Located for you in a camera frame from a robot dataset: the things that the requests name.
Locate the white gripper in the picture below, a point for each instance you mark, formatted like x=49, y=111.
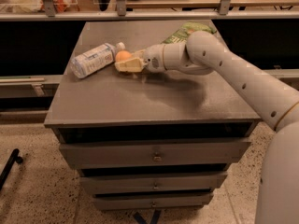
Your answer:
x=153, y=58

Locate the orange fruit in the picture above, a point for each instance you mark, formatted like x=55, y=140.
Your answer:
x=122, y=56

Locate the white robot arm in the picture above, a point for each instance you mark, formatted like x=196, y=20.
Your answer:
x=274, y=101

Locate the clear blue-label plastic bottle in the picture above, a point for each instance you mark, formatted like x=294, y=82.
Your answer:
x=95, y=59

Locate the green chip bag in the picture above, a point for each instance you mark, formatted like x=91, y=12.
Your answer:
x=186, y=29

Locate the grey drawer cabinet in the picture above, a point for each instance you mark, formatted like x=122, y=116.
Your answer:
x=112, y=107

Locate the grey metal railing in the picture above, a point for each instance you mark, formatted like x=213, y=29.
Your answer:
x=138, y=10

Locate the top grey drawer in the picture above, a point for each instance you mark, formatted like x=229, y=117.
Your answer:
x=153, y=153

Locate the grey drawer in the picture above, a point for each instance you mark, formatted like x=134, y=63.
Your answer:
x=153, y=201
x=155, y=182
x=153, y=153

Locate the middle grey drawer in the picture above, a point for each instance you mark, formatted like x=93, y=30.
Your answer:
x=155, y=182

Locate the bottom grey drawer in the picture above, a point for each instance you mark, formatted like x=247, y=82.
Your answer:
x=153, y=201

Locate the black metal bar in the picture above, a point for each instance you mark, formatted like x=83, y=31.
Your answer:
x=13, y=158

